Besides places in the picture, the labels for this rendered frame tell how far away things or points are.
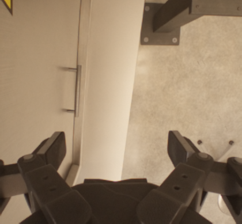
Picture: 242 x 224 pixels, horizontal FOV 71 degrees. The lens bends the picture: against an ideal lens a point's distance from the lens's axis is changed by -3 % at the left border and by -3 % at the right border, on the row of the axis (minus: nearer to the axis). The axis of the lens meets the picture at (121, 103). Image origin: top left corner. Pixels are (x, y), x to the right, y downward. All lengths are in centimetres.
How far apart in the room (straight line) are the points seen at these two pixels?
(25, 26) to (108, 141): 51
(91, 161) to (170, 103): 97
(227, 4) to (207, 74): 105
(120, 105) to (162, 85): 87
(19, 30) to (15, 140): 15
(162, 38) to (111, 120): 94
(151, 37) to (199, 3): 91
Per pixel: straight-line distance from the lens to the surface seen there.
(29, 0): 30
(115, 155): 71
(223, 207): 158
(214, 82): 163
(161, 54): 145
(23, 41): 28
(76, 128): 64
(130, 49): 61
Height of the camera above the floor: 141
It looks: 75 degrees down
